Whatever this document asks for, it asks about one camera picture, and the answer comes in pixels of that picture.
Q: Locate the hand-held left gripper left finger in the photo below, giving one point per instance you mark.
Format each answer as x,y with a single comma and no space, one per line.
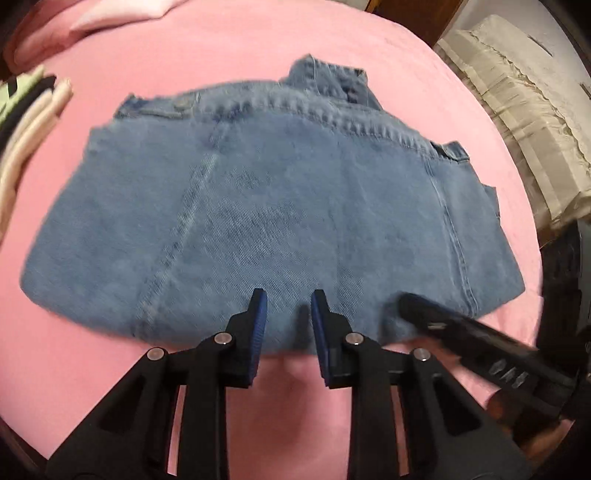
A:
257,332

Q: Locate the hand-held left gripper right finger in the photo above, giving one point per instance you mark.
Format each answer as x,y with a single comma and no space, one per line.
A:
322,337

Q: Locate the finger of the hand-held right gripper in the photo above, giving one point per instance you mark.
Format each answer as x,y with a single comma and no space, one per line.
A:
427,316

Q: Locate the blue denim jacket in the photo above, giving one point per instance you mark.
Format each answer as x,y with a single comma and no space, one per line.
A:
277,207

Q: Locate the stack of folded clothes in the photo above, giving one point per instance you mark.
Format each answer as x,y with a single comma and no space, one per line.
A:
27,120

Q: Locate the person's right hand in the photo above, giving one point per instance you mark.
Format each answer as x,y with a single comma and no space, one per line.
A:
538,443

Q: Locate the cream lace furniture cover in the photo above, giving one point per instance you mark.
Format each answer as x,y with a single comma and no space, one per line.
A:
517,106

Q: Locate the pink plush bed blanket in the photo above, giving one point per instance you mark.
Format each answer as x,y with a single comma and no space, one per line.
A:
231,41

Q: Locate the brown wooden door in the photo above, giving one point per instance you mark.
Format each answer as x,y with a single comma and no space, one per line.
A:
415,18

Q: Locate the folded pink quilt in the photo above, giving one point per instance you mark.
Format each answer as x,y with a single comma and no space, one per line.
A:
41,41

